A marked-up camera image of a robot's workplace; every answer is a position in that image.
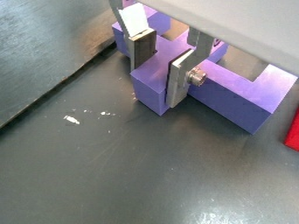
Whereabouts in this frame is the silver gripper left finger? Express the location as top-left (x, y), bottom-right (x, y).
top-left (108, 0), bottom-right (157, 70)

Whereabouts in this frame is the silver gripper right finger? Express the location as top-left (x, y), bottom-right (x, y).
top-left (166, 27), bottom-right (214, 108)

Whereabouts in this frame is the purple interlocking block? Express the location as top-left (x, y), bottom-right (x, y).
top-left (114, 0), bottom-right (299, 133)

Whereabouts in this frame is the red interlocking block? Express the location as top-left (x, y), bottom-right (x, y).
top-left (285, 108), bottom-right (299, 151)

